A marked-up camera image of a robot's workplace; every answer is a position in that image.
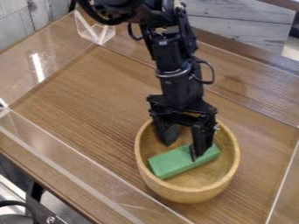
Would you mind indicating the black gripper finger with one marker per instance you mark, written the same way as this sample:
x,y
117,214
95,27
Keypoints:
x,y
202,134
166,129

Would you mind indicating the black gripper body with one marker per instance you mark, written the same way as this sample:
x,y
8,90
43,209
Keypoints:
x,y
181,104

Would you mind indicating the green rectangular block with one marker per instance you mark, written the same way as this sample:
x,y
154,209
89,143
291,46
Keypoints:
x,y
177,161

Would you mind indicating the brown wooden bowl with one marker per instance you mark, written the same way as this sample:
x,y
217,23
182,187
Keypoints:
x,y
201,183

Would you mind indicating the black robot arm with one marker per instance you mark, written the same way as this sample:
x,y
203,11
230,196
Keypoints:
x,y
170,40

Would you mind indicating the clear acrylic corner bracket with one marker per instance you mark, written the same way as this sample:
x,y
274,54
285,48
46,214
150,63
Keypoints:
x,y
97,33

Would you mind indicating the clear acrylic tray wall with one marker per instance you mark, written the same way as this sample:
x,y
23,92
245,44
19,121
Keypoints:
x,y
94,190

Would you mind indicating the black table leg bracket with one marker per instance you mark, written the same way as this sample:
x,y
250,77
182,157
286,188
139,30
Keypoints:
x,y
44,215

